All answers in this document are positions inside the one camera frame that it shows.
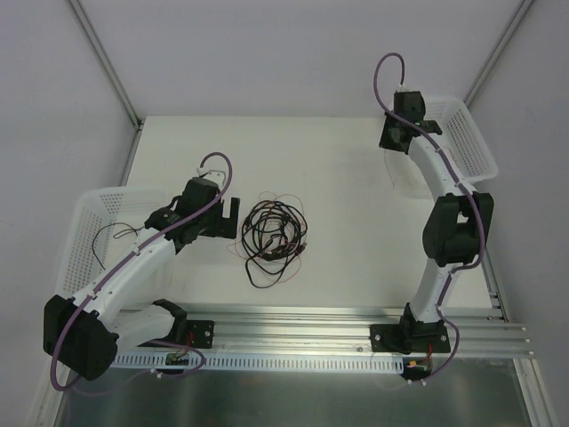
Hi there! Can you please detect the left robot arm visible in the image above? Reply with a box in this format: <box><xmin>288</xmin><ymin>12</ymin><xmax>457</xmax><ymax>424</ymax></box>
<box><xmin>43</xmin><ymin>176</ymin><xmax>240</xmax><ymax>389</ymax></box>

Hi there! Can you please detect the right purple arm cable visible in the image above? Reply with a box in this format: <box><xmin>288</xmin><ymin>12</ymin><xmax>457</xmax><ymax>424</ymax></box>
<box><xmin>372</xmin><ymin>52</ymin><xmax>485</xmax><ymax>312</ymax></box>

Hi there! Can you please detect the white plastic basket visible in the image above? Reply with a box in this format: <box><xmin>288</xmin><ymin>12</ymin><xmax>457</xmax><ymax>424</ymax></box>
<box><xmin>56</xmin><ymin>187</ymin><xmax>174</xmax><ymax>310</ymax></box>
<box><xmin>384</xmin><ymin>96</ymin><xmax>499</xmax><ymax>199</ymax></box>

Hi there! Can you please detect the left white plastic basket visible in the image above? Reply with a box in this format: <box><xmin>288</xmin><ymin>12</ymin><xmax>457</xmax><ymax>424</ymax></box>
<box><xmin>56</xmin><ymin>187</ymin><xmax>174</xmax><ymax>310</ymax></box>

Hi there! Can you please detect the right white plastic basket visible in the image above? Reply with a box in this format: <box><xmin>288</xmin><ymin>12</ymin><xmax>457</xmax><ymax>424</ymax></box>
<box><xmin>384</xmin><ymin>96</ymin><xmax>499</xmax><ymax>199</ymax></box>

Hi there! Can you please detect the thin red wire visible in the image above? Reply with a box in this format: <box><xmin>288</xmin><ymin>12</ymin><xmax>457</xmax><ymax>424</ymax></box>
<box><xmin>226</xmin><ymin>190</ymin><xmax>310</xmax><ymax>286</ymax></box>

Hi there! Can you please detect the left aluminium frame post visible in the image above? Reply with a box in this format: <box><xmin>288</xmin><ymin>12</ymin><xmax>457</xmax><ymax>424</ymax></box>
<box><xmin>66</xmin><ymin>0</ymin><xmax>143</xmax><ymax>131</ymax></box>

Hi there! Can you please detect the aluminium frame post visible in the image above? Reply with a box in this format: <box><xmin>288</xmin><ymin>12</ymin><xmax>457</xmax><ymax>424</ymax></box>
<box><xmin>463</xmin><ymin>0</ymin><xmax>536</xmax><ymax>108</ymax></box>
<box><xmin>66</xmin><ymin>0</ymin><xmax>143</xmax><ymax>131</ymax></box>

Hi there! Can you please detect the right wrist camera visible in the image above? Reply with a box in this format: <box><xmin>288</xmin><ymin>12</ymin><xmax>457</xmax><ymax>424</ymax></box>
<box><xmin>395</xmin><ymin>85</ymin><xmax>420</xmax><ymax>93</ymax></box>

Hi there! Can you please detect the right aluminium frame post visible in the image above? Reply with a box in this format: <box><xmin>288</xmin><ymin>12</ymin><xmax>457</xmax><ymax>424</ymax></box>
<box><xmin>463</xmin><ymin>0</ymin><xmax>536</xmax><ymax>108</ymax></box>

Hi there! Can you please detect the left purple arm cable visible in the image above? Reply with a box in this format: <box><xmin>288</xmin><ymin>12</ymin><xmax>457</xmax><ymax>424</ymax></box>
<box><xmin>49</xmin><ymin>152</ymin><xmax>235</xmax><ymax>392</ymax></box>

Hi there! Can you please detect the white slotted cable duct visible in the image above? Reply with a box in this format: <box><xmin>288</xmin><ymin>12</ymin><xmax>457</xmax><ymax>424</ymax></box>
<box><xmin>112</xmin><ymin>350</ymin><xmax>404</xmax><ymax>375</ymax></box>

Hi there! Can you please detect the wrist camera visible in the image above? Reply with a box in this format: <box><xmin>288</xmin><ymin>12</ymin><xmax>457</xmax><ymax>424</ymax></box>
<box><xmin>196</xmin><ymin>167</ymin><xmax>227</xmax><ymax>186</ymax></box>
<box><xmin>395</xmin><ymin>85</ymin><xmax>420</xmax><ymax>93</ymax></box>

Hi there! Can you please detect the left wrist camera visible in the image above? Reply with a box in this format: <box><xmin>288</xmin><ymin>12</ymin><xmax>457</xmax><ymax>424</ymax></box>
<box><xmin>196</xmin><ymin>167</ymin><xmax>227</xmax><ymax>186</ymax></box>

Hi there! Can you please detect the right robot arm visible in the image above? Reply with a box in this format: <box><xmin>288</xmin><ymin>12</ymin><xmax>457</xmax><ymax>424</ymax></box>
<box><xmin>370</xmin><ymin>91</ymin><xmax>498</xmax><ymax>355</ymax></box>

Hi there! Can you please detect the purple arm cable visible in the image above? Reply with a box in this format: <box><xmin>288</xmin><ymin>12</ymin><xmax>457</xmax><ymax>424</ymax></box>
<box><xmin>372</xmin><ymin>52</ymin><xmax>485</xmax><ymax>312</ymax></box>
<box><xmin>49</xmin><ymin>152</ymin><xmax>235</xmax><ymax>392</ymax></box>

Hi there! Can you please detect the thin black cable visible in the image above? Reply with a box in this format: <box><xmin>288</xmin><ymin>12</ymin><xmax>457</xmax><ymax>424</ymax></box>
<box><xmin>91</xmin><ymin>222</ymin><xmax>150</xmax><ymax>270</ymax></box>

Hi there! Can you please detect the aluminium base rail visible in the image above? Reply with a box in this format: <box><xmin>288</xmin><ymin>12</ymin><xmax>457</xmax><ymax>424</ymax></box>
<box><xmin>181</xmin><ymin>303</ymin><xmax>536</xmax><ymax>359</ymax></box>

